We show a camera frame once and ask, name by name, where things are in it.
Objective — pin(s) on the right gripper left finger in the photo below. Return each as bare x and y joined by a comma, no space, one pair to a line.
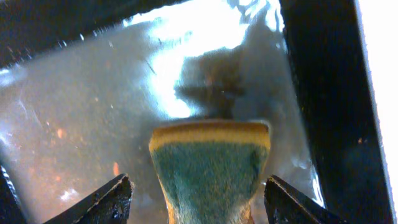
109,204

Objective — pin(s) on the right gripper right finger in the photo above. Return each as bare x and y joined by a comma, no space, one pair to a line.
285,204

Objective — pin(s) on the green yellow sponge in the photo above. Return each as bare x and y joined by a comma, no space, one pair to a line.
209,171

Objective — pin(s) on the black water tray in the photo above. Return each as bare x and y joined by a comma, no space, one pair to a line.
84,83

